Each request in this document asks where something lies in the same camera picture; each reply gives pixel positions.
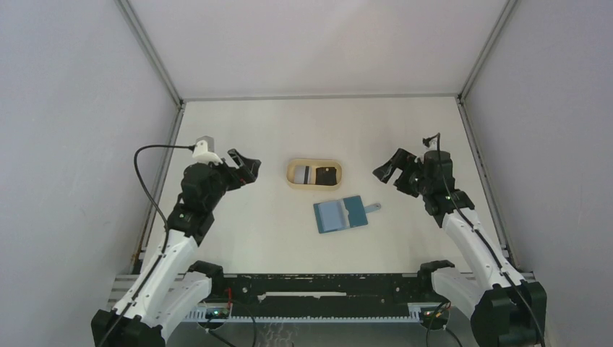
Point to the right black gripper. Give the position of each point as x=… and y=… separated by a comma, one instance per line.
x=402, y=157

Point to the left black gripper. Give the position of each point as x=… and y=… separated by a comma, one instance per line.
x=251, y=167

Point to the white card with black stripe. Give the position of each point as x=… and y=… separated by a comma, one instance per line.
x=304, y=175

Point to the blue card holder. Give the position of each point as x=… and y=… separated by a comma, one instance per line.
x=342, y=214

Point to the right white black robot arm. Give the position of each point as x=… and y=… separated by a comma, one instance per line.
x=503, y=307

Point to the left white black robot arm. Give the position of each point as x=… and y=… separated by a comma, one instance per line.
x=173, y=284

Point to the black card in tray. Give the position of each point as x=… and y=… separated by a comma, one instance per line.
x=326, y=176

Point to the beige oval tray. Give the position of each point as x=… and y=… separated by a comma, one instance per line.
x=316, y=163

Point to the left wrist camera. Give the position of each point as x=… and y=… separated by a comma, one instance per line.
x=206, y=148

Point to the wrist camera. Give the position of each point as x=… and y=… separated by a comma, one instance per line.
x=431, y=144
x=206, y=148

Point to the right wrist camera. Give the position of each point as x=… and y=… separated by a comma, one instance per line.
x=431, y=144

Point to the black mounting base plate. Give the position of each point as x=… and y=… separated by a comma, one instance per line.
x=322, y=293

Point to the white toothed cable duct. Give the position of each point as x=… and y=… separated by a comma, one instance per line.
x=235, y=314

